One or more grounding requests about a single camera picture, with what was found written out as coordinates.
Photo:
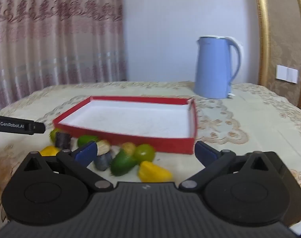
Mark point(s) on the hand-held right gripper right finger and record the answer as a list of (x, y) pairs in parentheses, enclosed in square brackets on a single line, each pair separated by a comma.
[(205, 153)]

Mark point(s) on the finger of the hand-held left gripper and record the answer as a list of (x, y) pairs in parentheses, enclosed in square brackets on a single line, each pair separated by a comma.
[(37, 127)]

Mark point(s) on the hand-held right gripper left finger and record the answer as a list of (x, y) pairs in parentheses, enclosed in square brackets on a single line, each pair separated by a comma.
[(87, 153)]

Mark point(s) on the dark green round lime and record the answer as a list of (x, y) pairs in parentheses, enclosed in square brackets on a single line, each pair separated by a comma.
[(84, 140)]

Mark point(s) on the green tomato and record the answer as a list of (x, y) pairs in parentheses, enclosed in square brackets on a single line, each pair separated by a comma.
[(145, 152), (53, 135)]

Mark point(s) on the cut eggplant chunk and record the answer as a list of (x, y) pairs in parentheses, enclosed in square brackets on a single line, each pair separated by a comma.
[(104, 161)]

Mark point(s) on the yellow mango chunk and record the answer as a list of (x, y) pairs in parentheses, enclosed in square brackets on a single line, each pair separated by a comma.
[(50, 151)]

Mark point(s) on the dark sugarcane piece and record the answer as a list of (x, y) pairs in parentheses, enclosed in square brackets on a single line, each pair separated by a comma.
[(63, 140)]

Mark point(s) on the green cucumber chunk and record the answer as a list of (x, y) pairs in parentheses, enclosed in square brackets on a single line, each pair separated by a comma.
[(123, 164)]

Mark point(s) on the small yellow round citrus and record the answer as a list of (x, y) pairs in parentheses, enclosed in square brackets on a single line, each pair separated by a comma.
[(128, 148)]

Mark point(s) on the yellow bell pepper piece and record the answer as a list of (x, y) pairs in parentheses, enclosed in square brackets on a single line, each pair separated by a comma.
[(153, 173)]

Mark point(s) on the red shallow cardboard box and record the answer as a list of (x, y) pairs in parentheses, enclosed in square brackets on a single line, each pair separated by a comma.
[(140, 119)]

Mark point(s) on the pink patterned curtain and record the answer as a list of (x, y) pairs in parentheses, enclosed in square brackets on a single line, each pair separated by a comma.
[(53, 42)]

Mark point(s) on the blue electric kettle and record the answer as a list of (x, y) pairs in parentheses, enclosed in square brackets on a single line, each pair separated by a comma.
[(212, 67)]

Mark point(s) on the white wall switch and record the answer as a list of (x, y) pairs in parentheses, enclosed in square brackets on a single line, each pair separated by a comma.
[(286, 73)]

